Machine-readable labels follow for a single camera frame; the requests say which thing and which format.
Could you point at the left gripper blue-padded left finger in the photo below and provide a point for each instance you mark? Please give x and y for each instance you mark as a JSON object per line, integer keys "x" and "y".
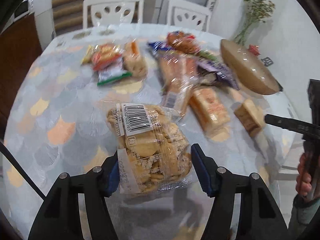
{"x": 59, "y": 214}

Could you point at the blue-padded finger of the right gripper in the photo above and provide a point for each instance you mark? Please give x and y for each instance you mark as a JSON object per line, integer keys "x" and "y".
{"x": 292, "y": 125}

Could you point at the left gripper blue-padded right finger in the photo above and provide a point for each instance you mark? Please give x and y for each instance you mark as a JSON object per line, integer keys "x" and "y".
{"x": 259, "y": 218}

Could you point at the purple white chips bag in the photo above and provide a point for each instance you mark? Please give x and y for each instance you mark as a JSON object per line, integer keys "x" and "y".
{"x": 215, "y": 73}

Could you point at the clear bag of round crackers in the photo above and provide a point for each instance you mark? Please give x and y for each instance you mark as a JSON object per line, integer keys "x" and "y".
{"x": 153, "y": 153}

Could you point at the green white snack packet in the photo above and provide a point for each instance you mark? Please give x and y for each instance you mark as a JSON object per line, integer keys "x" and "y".
{"x": 112, "y": 74}

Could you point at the person's right hand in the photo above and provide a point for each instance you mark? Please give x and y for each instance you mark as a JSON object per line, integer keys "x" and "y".
{"x": 303, "y": 180}

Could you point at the small tan cake packet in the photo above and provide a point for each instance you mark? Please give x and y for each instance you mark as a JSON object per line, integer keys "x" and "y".
{"x": 251, "y": 117}

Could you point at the gold ribbed glass bowl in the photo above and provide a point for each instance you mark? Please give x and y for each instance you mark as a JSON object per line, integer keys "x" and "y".
{"x": 249, "y": 69}

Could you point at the small red decorated box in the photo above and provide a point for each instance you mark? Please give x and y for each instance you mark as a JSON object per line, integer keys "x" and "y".
{"x": 254, "y": 50}

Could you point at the orange cake packet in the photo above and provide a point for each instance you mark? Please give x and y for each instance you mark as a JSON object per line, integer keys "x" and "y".
{"x": 209, "y": 110}

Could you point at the vase with dried flowers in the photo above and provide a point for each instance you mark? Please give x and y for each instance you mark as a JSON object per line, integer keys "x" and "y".
{"x": 256, "y": 11}

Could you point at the long clear bread packet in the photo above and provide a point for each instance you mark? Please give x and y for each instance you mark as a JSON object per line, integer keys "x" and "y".
{"x": 180, "y": 77}

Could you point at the red orange bread bag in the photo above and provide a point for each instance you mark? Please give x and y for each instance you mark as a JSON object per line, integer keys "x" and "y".
{"x": 183, "y": 42}

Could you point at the patterned fan-print tablecloth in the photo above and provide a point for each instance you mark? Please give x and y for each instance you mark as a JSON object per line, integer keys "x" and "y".
{"x": 58, "y": 124}

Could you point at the blue snack bag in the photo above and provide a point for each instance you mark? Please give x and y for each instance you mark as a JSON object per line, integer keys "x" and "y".
{"x": 158, "y": 47}

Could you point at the right white plastic chair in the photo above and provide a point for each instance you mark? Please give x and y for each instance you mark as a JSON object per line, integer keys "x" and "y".
{"x": 189, "y": 15}

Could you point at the white plastic chair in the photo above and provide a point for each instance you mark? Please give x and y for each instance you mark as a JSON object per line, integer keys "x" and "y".
{"x": 189, "y": 15}
{"x": 106, "y": 12}

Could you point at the yellow nut snack packet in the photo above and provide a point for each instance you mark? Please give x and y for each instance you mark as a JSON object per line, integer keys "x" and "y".
{"x": 87, "y": 58}

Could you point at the clear cracker stack packet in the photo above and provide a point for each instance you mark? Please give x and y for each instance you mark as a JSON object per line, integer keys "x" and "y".
{"x": 134, "y": 61}

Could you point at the red yellow snack packet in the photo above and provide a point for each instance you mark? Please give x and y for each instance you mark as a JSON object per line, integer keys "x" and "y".
{"x": 105, "y": 55}

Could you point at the brown wooden cabinet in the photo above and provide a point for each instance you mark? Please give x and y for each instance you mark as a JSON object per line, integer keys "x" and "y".
{"x": 20, "y": 47}

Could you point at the white microwave oven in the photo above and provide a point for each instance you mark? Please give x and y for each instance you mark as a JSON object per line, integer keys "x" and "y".
{"x": 24, "y": 9}

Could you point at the left white plastic chair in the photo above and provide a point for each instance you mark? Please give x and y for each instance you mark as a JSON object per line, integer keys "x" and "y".
{"x": 106, "y": 12}

